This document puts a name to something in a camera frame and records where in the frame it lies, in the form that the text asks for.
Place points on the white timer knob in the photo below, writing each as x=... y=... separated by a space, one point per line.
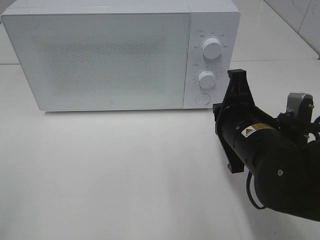
x=207 y=79

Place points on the round white door button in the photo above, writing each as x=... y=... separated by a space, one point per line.
x=202 y=99

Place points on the white microwave door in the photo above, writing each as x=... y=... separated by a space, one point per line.
x=88 y=62

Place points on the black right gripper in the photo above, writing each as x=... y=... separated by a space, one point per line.
x=246 y=133

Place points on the white microwave oven body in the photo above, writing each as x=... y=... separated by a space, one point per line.
x=219 y=18

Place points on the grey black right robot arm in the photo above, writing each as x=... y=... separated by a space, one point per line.
x=282 y=154

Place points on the upper white power knob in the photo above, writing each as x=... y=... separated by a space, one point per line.
x=212 y=47

